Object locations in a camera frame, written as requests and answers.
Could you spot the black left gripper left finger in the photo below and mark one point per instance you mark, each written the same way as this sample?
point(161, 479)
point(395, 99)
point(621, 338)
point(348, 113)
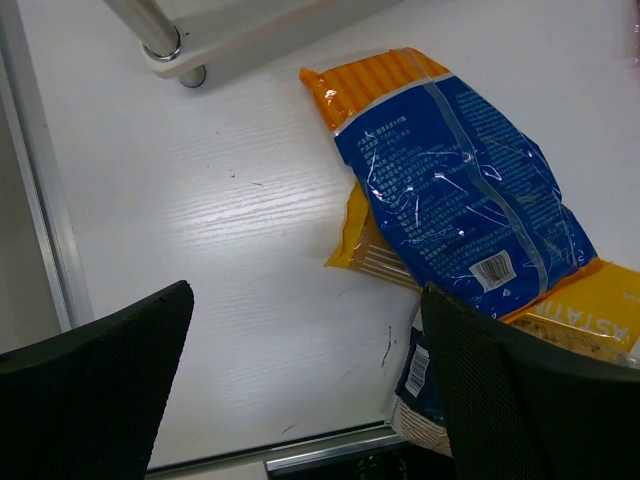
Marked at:
point(88, 403)

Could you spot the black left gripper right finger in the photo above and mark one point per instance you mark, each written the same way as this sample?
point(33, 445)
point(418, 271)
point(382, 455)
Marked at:
point(518, 407)

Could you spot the yellow spaghetti packet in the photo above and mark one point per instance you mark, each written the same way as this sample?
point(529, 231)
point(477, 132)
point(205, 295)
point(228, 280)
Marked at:
point(363, 249)

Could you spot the blue Agnesi pasta bag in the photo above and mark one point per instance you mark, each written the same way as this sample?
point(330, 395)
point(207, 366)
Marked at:
point(416, 413)

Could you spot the blue and orange pasta bag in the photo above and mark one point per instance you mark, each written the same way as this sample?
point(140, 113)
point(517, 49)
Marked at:
point(464, 198)

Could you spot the white two-tier shelf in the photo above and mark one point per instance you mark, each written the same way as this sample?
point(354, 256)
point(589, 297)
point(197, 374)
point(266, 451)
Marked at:
point(193, 40)

